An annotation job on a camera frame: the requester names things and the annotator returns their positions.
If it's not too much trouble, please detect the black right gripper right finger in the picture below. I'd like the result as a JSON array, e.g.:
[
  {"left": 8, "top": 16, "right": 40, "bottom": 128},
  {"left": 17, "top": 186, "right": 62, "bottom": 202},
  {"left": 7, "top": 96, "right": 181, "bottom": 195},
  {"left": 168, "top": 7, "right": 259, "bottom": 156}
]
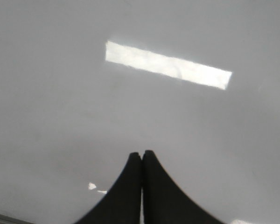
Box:
[{"left": 142, "top": 150, "right": 221, "bottom": 224}]

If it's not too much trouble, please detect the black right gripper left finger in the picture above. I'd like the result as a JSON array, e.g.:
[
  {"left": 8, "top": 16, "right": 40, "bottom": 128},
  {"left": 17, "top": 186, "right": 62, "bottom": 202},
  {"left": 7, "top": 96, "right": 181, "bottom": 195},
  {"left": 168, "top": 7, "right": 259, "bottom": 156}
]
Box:
[{"left": 76, "top": 152, "right": 142, "bottom": 224}]

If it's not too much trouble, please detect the grey metal whiteboard tray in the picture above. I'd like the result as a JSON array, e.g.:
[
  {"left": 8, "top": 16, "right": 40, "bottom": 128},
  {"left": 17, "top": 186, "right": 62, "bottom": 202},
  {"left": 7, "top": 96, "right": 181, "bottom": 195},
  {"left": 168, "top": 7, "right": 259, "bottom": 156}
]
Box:
[{"left": 0, "top": 214, "right": 27, "bottom": 224}]

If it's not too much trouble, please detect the white whiteboard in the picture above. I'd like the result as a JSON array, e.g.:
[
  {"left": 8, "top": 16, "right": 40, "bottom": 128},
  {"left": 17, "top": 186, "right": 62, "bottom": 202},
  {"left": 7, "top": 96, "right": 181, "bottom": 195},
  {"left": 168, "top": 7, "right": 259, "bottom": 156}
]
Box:
[{"left": 0, "top": 0, "right": 280, "bottom": 224}]

